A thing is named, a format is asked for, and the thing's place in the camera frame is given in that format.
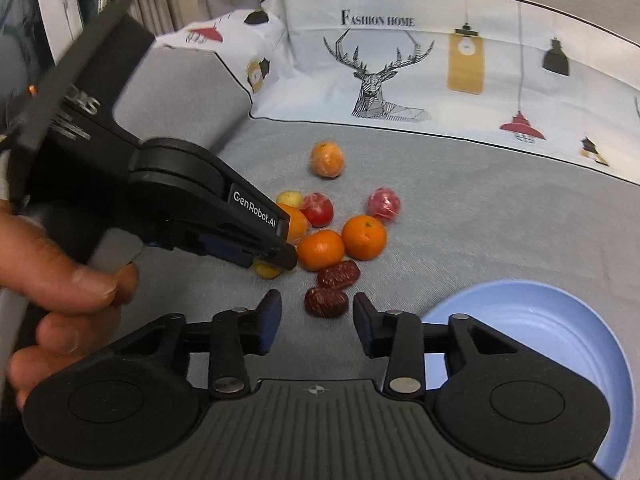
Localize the red cherry tomato fruit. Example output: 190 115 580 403
300 192 334 228

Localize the small yellow fruit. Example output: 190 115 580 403
277 190 304 209

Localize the dark red date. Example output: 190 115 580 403
317 260 361 289
304 287 349 318

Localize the large orange tangerine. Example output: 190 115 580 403
342 214 387 261

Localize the small orange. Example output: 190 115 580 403
309 141 346 179

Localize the light blue plate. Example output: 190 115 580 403
422 280 639 479

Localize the person's left hand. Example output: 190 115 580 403
1 200 139 408

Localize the grey printed sofa cover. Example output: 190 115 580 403
0 0 640 480

